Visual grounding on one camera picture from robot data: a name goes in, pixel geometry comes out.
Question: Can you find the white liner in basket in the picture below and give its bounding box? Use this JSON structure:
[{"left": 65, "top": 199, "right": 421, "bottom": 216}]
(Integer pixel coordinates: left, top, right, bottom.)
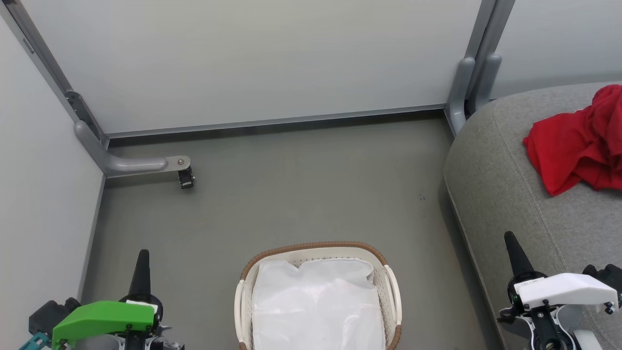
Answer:
[{"left": 252, "top": 258, "right": 387, "bottom": 350}]

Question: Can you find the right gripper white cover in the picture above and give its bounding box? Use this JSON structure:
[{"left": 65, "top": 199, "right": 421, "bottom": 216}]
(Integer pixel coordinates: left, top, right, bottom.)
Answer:
[{"left": 498, "top": 231, "right": 619, "bottom": 350}]

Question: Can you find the grey partition corner post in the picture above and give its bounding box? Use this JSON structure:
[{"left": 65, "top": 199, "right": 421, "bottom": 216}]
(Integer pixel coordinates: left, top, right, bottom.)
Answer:
[{"left": 446, "top": 0, "right": 516, "bottom": 137}]

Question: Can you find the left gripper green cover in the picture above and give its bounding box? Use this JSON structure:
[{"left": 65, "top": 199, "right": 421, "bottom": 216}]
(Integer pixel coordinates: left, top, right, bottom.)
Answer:
[{"left": 52, "top": 249, "right": 185, "bottom": 350}]

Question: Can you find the red clothing item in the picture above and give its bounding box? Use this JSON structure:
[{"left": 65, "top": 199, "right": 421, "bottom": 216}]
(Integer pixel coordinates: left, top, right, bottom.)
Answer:
[{"left": 523, "top": 84, "right": 622, "bottom": 197}]

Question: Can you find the grey post with foot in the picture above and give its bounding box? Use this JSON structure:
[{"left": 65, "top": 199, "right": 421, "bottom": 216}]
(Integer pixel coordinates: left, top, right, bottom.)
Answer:
[{"left": 0, "top": 0, "right": 191, "bottom": 178}]

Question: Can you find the white laundry basket brown rim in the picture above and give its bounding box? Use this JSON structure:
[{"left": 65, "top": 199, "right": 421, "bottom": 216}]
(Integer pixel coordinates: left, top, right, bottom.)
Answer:
[{"left": 234, "top": 242, "right": 403, "bottom": 350}]

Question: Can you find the grey fabric sofa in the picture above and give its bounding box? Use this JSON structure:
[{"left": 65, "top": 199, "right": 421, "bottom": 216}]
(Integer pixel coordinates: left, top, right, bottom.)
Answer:
[{"left": 443, "top": 82, "right": 622, "bottom": 350}]

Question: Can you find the grey wall base rail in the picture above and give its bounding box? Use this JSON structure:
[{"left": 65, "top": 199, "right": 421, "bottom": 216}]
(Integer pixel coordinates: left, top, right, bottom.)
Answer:
[{"left": 104, "top": 104, "right": 448, "bottom": 140}]

